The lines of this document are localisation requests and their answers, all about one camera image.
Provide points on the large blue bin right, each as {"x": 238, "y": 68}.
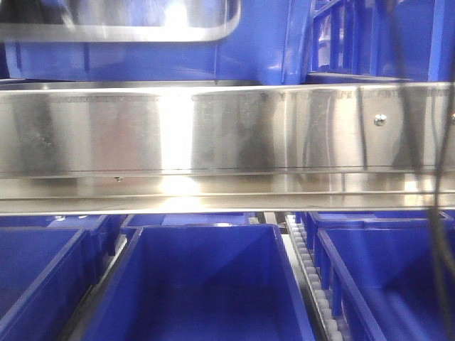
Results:
{"x": 268, "y": 47}

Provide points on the white roller track centre-right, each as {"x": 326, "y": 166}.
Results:
{"x": 327, "y": 325}

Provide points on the blue bin top right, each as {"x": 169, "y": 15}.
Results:
{"x": 411, "y": 40}

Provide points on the blue bin lower left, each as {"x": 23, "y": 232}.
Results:
{"x": 44, "y": 275}

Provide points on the blue bin lower middle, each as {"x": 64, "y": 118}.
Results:
{"x": 202, "y": 283}

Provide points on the silver metal tray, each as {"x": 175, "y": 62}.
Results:
{"x": 118, "y": 21}

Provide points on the blue bin lower right front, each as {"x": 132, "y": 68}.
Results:
{"x": 382, "y": 283}

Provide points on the steel shelf front rail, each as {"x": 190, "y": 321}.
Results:
{"x": 143, "y": 147}

